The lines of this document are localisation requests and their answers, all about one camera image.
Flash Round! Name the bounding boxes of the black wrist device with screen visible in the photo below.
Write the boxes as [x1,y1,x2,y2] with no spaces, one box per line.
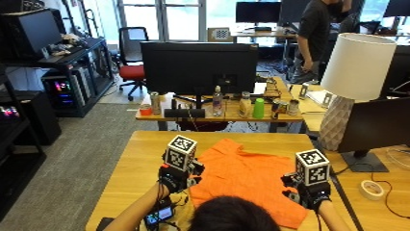
[144,196,176,231]

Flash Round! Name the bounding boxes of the white table lamp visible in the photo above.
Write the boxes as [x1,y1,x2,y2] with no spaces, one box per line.
[319,32,399,152]

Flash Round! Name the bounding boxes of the clear water bottle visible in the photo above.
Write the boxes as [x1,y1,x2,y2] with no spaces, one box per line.
[212,85,224,117]

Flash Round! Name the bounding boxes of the red cable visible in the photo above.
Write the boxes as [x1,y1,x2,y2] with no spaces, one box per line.
[369,172,410,221]

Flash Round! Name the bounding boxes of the small orange cup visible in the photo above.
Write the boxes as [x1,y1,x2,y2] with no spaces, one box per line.
[139,104,155,116]

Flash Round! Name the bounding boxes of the black speaker bar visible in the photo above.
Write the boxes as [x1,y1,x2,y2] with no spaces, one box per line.
[163,108,207,118]

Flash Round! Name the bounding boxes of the dark drink can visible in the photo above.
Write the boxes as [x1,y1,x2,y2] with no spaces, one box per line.
[271,99,289,120]

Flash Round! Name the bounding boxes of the checkerboard calibration board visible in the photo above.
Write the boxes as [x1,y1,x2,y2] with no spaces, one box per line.
[207,27,236,43]

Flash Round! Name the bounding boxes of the red office chair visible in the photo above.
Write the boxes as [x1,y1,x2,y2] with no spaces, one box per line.
[118,26,151,102]

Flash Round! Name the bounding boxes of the beige drink bottle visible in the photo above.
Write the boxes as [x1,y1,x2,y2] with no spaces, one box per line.
[239,90,253,119]

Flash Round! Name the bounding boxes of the white marker cube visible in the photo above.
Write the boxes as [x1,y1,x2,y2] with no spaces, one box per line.
[295,148,332,187]
[164,134,199,172]

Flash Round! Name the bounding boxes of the black monitor on shelf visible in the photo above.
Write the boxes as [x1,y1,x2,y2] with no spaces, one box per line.
[0,8,64,61]

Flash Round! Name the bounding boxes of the computer tower with coloured lights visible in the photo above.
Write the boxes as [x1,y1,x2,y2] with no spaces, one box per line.
[42,67,94,112]

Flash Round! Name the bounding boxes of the white tape roll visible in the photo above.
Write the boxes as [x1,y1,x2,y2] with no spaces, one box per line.
[359,179,387,202]

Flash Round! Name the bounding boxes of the black background monitor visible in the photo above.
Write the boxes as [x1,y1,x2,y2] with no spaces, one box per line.
[235,1,284,24]

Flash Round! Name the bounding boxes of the black monitor with stand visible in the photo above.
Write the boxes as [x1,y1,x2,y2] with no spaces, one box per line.
[337,97,410,173]

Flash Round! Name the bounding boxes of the green plastic cup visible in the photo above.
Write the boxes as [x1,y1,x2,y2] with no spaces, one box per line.
[252,97,267,120]

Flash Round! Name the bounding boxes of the black shelf desk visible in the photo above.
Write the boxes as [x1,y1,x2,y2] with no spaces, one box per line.
[0,37,116,118]

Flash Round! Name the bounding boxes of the small glass jar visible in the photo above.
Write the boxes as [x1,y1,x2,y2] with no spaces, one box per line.
[288,98,301,116]

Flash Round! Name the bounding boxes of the small phone stand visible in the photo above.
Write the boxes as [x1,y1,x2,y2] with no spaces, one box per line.
[297,82,311,101]

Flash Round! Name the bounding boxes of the orange shirt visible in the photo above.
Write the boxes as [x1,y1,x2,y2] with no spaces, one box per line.
[188,138,312,230]

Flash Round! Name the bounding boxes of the large black monitor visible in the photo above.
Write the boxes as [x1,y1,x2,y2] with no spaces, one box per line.
[140,41,260,97]

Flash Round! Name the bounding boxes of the white papers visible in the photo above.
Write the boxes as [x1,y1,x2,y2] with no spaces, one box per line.
[307,90,337,109]

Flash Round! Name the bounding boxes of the person's right hand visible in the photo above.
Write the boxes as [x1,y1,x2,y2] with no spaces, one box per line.
[281,172,333,211]

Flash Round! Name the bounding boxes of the person's left hand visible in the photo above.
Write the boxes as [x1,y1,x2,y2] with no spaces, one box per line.
[158,153,206,194]

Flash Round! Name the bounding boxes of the wooden desk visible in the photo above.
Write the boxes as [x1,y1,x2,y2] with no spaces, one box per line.
[135,76,305,133]

